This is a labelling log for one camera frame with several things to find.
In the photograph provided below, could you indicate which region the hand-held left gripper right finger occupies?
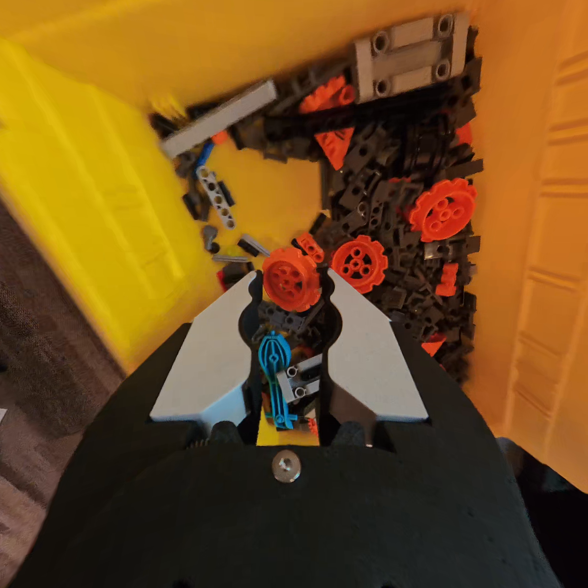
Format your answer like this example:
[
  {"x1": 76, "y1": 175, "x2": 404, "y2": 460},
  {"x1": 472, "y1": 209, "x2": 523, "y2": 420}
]
[{"x1": 318, "y1": 268, "x2": 430, "y2": 446}]

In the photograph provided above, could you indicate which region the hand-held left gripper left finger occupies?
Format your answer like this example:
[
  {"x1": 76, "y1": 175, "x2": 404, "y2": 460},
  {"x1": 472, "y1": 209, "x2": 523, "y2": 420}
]
[{"x1": 149, "y1": 270, "x2": 265, "y2": 445}]

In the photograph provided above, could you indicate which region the orange gear wheel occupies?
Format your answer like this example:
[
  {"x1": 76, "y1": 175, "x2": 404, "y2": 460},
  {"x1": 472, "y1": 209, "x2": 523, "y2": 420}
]
[
  {"x1": 262, "y1": 246, "x2": 322, "y2": 313},
  {"x1": 331, "y1": 235, "x2": 389, "y2": 295},
  {"x1": 408, "y1": 178, "x2": 478, "y2": 243}
]

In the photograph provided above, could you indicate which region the pile of dark building bricks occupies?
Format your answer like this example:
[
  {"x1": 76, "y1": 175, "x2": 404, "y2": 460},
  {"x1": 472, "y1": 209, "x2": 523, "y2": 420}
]
[{"x1": 149, "y1": 28, "x2": 485, "y2": 442}]

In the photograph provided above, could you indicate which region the yellow plastic bin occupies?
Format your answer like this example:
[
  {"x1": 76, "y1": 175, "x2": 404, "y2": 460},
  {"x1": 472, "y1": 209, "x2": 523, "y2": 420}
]
[{"x1": 0, "y1": 0, "x2": 588, "y2": 494}]

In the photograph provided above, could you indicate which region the blue curved brick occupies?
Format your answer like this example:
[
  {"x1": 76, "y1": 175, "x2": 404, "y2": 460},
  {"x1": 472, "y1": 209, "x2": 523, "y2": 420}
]
[{"x1": 257, "y1": 331, "x2": 299, "y2": 430}]

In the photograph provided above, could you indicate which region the small grey connector block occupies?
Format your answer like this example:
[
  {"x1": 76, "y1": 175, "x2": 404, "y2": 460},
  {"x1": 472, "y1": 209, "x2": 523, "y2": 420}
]
[{"x1": 276, "y1": 354, "x2": 323, "y2": 405}]

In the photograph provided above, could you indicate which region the short grey holed beam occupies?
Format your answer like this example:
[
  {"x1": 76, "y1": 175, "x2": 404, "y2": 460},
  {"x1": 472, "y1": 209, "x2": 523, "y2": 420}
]
[{"x1": 195, "y1": 165, "x2": 237, "y2": 230}]

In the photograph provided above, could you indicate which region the orange triangular brick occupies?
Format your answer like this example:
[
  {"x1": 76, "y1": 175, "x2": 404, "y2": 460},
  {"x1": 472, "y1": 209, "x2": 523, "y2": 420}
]
[{"x1": 315, "y1": 126, "x2": 355, "y2": 171}]

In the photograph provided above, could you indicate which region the long plain grey bar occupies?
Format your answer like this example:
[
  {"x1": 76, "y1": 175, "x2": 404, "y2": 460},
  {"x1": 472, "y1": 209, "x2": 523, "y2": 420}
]
[{"x1": 158, "y1": 79, "x2": 278, "y2": 159}]

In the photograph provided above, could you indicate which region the grey frame block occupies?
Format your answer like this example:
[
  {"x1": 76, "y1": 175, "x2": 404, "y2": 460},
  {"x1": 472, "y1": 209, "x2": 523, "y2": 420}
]
[{"x1": 351, "y1": 11, "x2": 471, "y2": 104}]

